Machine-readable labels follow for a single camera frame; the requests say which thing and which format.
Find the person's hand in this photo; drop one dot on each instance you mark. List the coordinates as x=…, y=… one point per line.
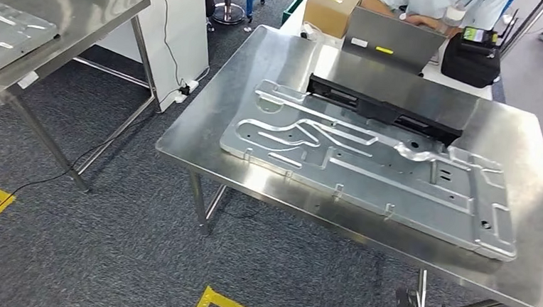
x=421, y=21

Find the black plastic frame part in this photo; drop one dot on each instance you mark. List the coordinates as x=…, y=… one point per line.
x=378, y=109

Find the person's forearm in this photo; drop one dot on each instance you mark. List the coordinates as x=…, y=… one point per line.
x=379, y=5

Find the steel workbench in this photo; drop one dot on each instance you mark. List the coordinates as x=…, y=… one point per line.
x=503, y=138

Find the clear plastic cup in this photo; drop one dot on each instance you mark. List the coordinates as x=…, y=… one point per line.
x=454, y=15

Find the grey laptop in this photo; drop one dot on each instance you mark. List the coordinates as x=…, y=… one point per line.
x=391, y=42

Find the black device with screen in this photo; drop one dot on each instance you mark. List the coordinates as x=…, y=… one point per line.
x=479, y=34

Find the black bag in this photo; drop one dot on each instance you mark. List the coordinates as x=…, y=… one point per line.
x=470, y=65

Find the white desk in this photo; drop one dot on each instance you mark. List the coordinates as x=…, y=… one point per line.
x=450, y=85

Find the cardboard box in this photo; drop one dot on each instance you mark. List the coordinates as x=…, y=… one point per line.
x=329, y=12

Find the black tripod legs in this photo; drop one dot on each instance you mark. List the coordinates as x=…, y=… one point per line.
x=524, y=29

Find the white charger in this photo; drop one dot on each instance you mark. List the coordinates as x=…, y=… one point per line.
x=309, y=31

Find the green plastic crate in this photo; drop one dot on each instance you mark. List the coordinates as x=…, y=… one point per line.
x=292, y=10

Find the stamped metal panel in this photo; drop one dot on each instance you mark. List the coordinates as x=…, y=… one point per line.
x=369, y=177
x=9, y=37

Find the chrome stanchion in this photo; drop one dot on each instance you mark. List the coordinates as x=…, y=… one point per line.
x=228, y=15

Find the white cabinet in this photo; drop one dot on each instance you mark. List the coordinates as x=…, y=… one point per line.
x=184, y=34

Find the white power strip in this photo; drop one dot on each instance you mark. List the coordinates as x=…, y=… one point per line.
x=188, y=88

